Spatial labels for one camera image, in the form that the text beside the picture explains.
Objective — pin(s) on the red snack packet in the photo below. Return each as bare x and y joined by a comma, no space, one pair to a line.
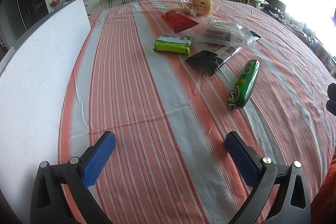
179,20

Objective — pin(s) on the white board panel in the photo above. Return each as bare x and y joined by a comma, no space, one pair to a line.
39,69

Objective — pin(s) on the cluttered pile of household goods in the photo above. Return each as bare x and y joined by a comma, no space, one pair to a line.
309,35

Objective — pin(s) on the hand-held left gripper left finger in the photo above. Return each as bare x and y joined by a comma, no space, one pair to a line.
98,158

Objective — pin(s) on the clear wafer packet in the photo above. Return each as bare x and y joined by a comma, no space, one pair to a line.
220,33

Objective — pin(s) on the striped orange grey tablecloth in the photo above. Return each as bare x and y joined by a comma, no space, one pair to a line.
157,108

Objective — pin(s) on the small black snack packet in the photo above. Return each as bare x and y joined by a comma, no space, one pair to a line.
200,58

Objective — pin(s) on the green snack packet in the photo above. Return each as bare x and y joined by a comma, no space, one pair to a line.
172,45

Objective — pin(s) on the bread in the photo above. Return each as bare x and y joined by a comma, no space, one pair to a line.
200,5

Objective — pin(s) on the red flower plant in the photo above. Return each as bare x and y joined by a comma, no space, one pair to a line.
54,2

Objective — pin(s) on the green sausage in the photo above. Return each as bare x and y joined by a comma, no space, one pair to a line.
244,82

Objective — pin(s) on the orange fluffy cloth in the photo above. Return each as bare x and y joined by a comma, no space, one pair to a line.
331,187

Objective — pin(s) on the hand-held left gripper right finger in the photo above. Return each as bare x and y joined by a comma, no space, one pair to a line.
242,158

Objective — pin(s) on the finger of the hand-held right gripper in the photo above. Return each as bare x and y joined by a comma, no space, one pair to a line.
331,107
332,90

